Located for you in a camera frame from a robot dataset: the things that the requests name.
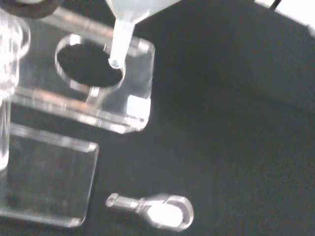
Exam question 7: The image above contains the clear acrylic funnel stand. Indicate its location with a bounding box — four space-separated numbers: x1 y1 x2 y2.
0 5 157 229

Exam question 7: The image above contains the black bench cloth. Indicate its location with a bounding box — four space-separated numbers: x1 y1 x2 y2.
0 0 315 236

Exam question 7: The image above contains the clear glass weighing funnel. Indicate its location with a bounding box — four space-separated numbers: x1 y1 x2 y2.
105 192 195 233

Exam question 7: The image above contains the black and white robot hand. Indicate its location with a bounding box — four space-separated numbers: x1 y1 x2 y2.
0 0 63 20

